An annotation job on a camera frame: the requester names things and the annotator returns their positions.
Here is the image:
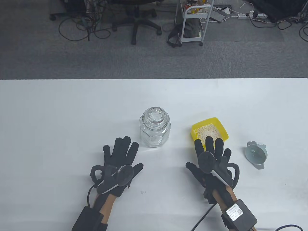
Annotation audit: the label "person's right hand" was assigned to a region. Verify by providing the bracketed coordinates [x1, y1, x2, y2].
[186, 136, 240, 205]

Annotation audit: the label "person's left hand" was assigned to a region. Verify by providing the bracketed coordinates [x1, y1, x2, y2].
[90, 136, 144, 198]

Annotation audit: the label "white rice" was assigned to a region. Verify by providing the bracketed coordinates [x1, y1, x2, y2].
[196, 123, 223, 145]

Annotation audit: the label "yellow plastic container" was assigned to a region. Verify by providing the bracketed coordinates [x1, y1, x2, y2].
[191, 117, 229, 148]

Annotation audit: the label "clear glass jar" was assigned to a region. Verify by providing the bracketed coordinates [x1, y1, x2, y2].
[140, 107, 171, 148]

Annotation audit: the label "grey funnel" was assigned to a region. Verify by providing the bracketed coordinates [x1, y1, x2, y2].
[245, 141, 268, 170]

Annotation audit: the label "clear glass jar lid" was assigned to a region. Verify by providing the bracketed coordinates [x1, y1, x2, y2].
[144, 108, 168, 124]

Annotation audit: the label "person's right forearm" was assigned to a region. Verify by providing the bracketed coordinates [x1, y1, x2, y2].
[211, 187, 255, 231]

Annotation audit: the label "person's left forearm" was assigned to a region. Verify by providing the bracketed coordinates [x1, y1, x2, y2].
[93, 192, 116, 224]

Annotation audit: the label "black round hand tracker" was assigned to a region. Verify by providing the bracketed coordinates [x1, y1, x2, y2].
[96, 165, 134, 194]
[198, 151, 234, 187]

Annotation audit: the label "white utility cart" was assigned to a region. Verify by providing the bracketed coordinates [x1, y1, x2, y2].
[176, 0, 214, 46]

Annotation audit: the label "black bag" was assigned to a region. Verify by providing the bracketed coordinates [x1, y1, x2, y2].
[167, 19, 201, 48]

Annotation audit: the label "black office chair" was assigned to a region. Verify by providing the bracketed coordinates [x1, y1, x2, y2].
[112, 0, 162, 45]

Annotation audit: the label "colourful packets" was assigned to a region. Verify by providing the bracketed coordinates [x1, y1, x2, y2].
[184, 0, 210, 13]

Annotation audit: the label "black equipment case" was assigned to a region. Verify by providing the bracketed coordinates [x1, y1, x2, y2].
[249, 0, 308, 23]

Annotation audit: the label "black cable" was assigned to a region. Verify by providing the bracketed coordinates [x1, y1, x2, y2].
[87, 185, 97, 208]
[274, 225, 303, 231]
[191, 203, 217, 231]

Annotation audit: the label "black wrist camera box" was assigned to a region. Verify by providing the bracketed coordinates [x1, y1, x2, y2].
[72, 206, 108, 231]
[221, 200, 257, 231]

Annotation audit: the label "black floor cables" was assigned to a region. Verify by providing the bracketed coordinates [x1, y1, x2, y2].
[58, 13, 111, 42]

